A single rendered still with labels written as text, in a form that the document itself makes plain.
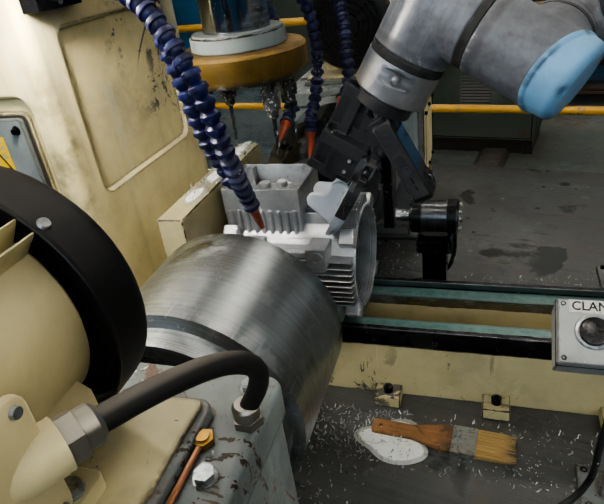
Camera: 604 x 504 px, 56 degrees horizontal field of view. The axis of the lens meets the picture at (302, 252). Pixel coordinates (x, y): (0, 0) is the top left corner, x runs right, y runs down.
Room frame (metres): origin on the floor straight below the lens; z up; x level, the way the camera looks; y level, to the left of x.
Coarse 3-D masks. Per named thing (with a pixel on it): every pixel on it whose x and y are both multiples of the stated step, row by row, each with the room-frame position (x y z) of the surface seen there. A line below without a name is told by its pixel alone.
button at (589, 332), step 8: (584, 320) 0.45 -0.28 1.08; (592, 320) 0.45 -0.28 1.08; (600, 320) 0.45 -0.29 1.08; (584, 328) 0.44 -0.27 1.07; (592, 328) 0.44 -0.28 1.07; (600, 328) 0.44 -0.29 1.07; (584, 336) 0.44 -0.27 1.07; (592, 336) 0.44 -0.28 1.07; (600, 336) 0.43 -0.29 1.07; (592, 344) 0.43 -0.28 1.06; (600, 344) 0.43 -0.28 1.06
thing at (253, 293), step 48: (192, 240) 0.60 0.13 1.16; (240, 240) 0.57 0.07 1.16; (144, 288) 0.51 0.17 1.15; (192, 288) 0.48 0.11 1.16; (240, 288) 0.48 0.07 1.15; (288, 288) 0.51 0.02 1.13; (192, 336) 0.42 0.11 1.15; (240, 336) 0.42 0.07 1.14; (288, 336) 0.45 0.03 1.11; (336, 336) 0.52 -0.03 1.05; (288, 384) 0.40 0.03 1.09; (288, 432) 0.39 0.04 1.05
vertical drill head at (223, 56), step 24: (216, 0) 0.76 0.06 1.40; (240, 0) 0.76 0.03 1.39; (264, 0) 0.79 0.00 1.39; (216, 24) 0.77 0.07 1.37; (240, 24) 0.76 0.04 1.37; (264, 24) 0.78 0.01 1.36; (192, 48) 0.78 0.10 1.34; (216, 48) 0.75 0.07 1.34; (240, 48) 0.74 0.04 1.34; (264, 48) 0.75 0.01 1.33; (288, 48) 0.74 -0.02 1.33; (216, 72) 0.72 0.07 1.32; (240, 72) 0.72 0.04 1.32; (264, 72) 0.72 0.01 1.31; (288, 72) 0.74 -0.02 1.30; (264, 96) 0.75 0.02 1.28; (288, 96) 0.82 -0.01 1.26
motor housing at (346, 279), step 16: (352, 208) 0.74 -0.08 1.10; (368, 208) 0.80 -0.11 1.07; (320, 224) 0.74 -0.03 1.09; (352, 224) 0.72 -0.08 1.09; (368, 224) 0.82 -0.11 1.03; (272, 240) 0.74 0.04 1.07; (288, 240) 0.73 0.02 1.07; (304, 240) 0.72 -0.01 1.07; (336, 240) 0.71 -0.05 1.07; (368, 240) 0.82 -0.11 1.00; (304, 256) 0.70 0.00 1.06; (336, 256) 0.69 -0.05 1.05; (352, 256) 0.69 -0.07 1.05; (368, 256) 0.81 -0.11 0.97; (336, 272) 0.68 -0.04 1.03; (352, 272) 0.67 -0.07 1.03; (368, 272) 0.80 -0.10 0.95; (336, 288) 0.68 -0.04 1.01; (352, 288) 0.67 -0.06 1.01; (368, 288) 0.77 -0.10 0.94; (336, 304) 0.68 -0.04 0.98; (352, 304) 0.67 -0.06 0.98; (368, 304) 0.75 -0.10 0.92
